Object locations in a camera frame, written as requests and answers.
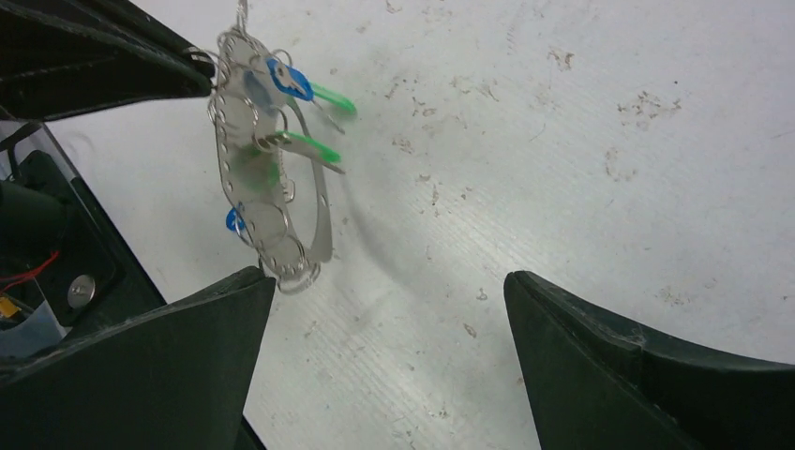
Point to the blue key tag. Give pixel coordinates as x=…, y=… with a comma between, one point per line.
x=234, y=222
x=290, y=81

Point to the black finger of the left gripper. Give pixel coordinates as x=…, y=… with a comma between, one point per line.
x=61, y=59

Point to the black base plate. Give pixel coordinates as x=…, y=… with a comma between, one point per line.
x=60, y=252

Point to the green key tag with key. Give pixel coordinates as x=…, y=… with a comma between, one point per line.
x=337, y=100

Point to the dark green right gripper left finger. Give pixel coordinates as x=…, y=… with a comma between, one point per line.
x=175, y=377

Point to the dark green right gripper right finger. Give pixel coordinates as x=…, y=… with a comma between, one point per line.
x=598, y=380

